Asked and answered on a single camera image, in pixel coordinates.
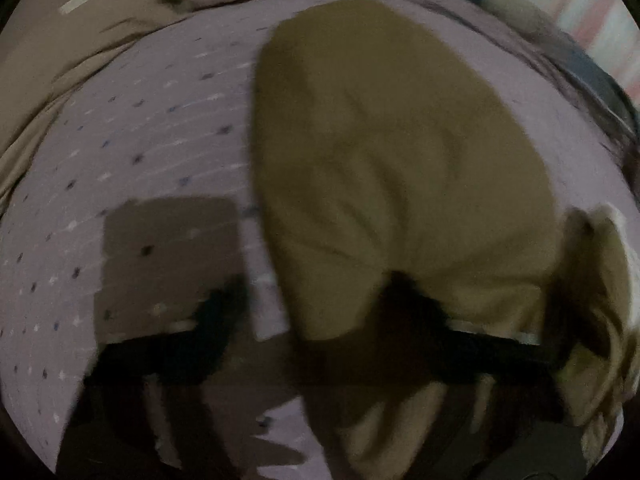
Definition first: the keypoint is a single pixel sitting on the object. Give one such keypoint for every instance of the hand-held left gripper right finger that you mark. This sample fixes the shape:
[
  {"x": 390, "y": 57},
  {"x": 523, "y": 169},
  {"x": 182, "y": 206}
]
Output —
[{"x": 425, "y": 330}]

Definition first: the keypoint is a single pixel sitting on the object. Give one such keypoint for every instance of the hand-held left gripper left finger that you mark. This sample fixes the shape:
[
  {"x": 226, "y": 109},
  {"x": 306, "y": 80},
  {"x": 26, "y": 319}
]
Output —
[{"x": 212, "y": 327}]

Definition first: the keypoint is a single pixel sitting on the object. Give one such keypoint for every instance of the olive green jacket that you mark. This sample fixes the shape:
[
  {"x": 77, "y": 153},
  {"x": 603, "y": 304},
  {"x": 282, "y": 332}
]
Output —
[{"x": 390, "y": 160}]

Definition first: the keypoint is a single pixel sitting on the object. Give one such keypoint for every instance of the cream cloth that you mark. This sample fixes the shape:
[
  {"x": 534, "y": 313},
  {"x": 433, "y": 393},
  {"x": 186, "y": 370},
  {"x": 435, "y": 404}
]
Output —
[{"x": 602, "y": 300}]

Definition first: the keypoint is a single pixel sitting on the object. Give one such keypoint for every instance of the purple patterned bed sheet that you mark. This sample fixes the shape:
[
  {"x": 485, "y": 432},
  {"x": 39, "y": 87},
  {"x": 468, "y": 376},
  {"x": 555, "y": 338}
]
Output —
[{"x": 125, "y": 135}]

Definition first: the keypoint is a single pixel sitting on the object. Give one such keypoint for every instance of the dark patterned pillow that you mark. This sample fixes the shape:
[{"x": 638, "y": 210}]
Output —
[{"x": 590, "y": 70}]

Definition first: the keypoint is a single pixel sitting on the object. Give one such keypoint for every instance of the beige blanket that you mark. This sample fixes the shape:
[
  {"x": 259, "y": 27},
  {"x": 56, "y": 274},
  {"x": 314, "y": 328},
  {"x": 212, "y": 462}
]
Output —
[{"x": 40, "y": 60}]

